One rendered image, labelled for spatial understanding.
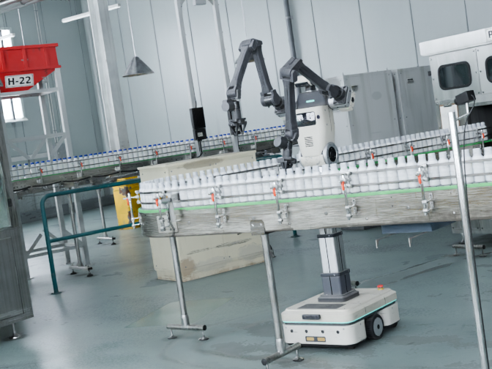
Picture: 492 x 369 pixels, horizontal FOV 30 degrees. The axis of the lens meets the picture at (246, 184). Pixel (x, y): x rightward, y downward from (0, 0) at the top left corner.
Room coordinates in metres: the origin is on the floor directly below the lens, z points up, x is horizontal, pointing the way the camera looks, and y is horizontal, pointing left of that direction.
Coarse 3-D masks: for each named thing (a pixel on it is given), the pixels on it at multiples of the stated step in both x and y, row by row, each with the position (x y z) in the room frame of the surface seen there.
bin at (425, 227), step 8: (400, 224) 5.04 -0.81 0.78; (408, 224) 5.01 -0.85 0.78; (416, 224) 4.98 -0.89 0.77; (424, 224) 4.95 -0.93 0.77; (432, 224) 4.94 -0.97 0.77; (440, 224) 5.01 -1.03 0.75; (448, 224) 5.09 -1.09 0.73; (384, 232) 5.10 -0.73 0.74; (392, 232) 5.07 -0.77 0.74; (400, 232) 5.04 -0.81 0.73; (408, 232) 5.02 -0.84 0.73; (424, 232) 4.97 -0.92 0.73; (376, 240) 4.95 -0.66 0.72
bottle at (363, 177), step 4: (364, 160) 4.89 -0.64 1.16; (360, 164) 4.89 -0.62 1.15; (364, 164) 4.88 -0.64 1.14; (360, 168) 4.88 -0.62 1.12; (364, 168) 4.87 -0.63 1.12; (360, 176) 4.88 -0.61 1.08; (364, 176) 4.87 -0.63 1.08; (360, 180) 4.88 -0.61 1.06; (364, 180) 4.87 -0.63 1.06; (360, 188) 4.89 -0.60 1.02; (364, 188) 4.87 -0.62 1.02; (368, 188) 4.87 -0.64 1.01
